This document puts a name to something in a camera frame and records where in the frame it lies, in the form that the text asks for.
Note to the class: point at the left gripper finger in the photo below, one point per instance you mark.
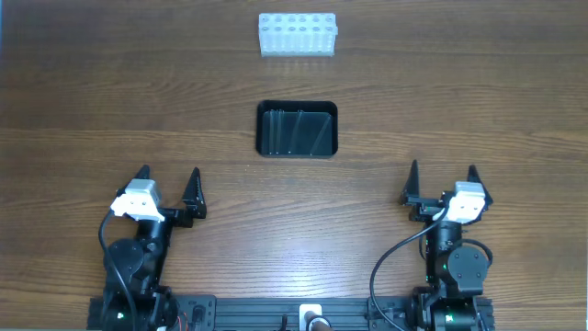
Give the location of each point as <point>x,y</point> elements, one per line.
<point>195,200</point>
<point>143,174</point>

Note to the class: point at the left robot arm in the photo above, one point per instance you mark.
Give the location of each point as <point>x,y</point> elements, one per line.
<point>133,262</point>

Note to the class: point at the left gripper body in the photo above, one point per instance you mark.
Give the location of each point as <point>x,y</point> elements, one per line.
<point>177,217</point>

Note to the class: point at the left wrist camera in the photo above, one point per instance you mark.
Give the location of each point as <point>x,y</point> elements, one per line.
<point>138,200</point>

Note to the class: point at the mounting rail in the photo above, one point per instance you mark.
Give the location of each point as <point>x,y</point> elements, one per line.
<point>257,315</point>

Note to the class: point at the black tray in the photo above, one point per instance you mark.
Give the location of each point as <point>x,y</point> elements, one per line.
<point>307,106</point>

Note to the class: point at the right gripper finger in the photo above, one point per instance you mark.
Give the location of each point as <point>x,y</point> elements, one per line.
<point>487,193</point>
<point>412,186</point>

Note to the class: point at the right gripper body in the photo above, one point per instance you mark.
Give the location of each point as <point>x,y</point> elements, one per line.
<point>425,209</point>

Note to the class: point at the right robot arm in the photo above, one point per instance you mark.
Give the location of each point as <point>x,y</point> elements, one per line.
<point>466,269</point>

